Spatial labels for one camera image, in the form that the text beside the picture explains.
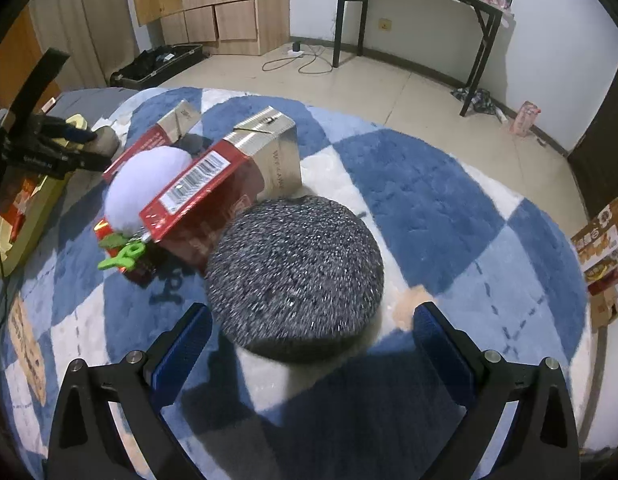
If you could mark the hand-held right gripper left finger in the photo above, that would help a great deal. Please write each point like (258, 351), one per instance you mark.
(181, 355)

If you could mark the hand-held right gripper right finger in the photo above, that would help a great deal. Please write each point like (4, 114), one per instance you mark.
(444, 355)

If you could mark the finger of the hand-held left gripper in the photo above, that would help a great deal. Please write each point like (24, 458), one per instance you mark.
(86, 162)
(79, 135)

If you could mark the white plush radish toy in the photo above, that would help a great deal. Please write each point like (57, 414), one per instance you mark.
(141, 190)

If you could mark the red box with cardboard flap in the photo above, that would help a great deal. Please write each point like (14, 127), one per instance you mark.
(149, 142)

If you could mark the yellow plastic basin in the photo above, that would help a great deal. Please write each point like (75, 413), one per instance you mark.
(24, 250)

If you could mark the large red carton box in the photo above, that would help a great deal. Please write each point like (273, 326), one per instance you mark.
(209, 195)

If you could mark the dark grey foam sponge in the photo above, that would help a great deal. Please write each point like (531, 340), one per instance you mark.
(294, 280)

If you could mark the grey bed sheet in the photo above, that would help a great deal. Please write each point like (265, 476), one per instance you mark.
(89, 100)

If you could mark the black open case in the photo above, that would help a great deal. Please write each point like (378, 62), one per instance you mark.
(156, 62)

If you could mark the wooden wardrobe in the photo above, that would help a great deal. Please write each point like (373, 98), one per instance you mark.
(214, 5)

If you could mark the printed cardboard boxes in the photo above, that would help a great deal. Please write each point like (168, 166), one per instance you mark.
(604, 255)

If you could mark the dark crumpled cloth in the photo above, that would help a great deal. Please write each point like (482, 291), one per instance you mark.
(476, 99)

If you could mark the dark wooden door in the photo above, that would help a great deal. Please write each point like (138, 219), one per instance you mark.
(606, 130)

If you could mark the black-legged folding table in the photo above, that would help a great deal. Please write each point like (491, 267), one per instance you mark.
(484, 25)

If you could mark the yellow wall outlet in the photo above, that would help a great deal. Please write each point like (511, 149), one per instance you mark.
(386, 24)

